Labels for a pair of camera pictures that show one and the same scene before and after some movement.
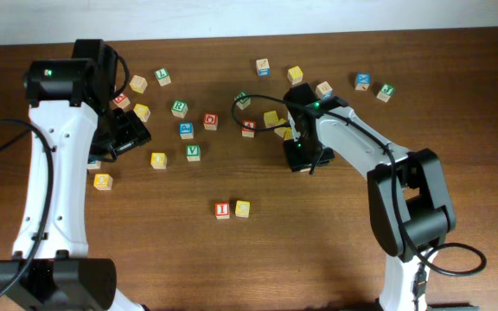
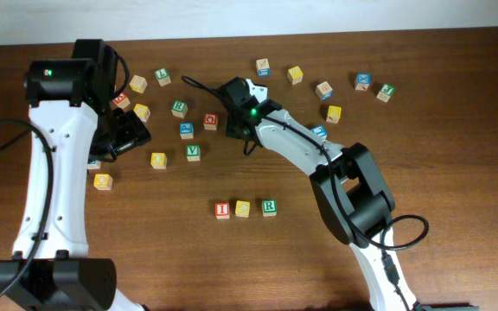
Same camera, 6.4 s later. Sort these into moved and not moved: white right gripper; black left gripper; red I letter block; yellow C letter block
Moved: white right gripper
Not moved: black left gripper; yellow C letter block; red I letter block
